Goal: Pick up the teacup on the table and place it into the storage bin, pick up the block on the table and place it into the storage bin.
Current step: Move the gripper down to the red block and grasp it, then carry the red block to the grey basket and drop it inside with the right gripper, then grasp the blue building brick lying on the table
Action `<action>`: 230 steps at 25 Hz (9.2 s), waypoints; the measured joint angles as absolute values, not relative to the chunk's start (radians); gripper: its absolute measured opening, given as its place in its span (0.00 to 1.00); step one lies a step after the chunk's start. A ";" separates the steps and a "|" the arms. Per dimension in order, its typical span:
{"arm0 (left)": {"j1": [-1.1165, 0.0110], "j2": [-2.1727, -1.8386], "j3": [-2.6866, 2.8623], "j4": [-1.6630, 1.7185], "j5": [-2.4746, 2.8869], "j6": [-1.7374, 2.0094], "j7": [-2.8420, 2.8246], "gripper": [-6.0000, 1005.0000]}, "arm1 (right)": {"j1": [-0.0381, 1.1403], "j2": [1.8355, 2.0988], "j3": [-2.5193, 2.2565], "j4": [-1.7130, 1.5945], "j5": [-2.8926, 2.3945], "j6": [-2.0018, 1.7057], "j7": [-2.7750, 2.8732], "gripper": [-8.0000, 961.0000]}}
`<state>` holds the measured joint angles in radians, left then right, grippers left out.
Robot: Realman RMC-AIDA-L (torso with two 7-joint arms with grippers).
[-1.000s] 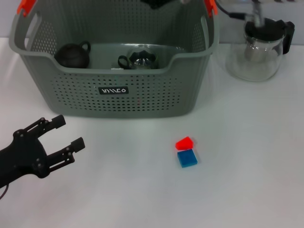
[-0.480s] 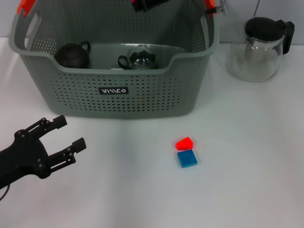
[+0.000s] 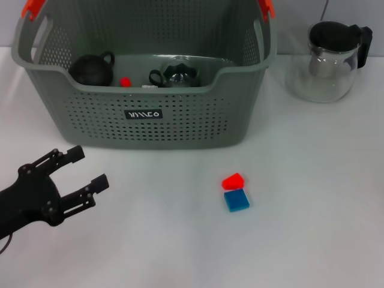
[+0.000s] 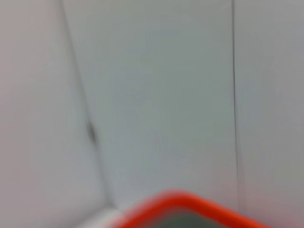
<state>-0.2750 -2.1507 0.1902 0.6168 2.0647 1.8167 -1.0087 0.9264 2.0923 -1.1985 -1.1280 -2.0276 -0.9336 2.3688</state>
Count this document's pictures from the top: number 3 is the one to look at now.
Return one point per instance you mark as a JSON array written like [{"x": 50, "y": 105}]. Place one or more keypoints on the blue square building block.
[{"x": 236, "y": 200}]

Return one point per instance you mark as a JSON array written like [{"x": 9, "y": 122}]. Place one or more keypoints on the small red cube block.
[{"x": 124, "y": 81}]

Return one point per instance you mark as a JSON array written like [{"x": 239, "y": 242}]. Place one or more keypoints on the grey perforated storage basket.
[{"x": 180, "y": 126}]

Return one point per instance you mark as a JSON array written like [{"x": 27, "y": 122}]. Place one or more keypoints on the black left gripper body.
[{"x": 27, "y": 198}]

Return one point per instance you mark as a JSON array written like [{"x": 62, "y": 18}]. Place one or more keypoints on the black pitcher lid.
[{"x": 330, "y": 34}]

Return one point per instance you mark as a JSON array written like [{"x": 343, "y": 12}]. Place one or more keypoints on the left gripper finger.
[
  {"x": 75, "y": 153},
  {"x": 100, "y": 183}
]

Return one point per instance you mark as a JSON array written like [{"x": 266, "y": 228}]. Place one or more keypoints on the small white building block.
[{"x": 149, "y": 86}]

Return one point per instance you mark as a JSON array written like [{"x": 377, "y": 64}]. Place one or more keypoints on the red slanted building block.
[{"x": 232, "y": 181}]

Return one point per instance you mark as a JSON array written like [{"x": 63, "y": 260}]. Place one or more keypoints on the black round teapot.
[{"x": 90, "y": 70}]

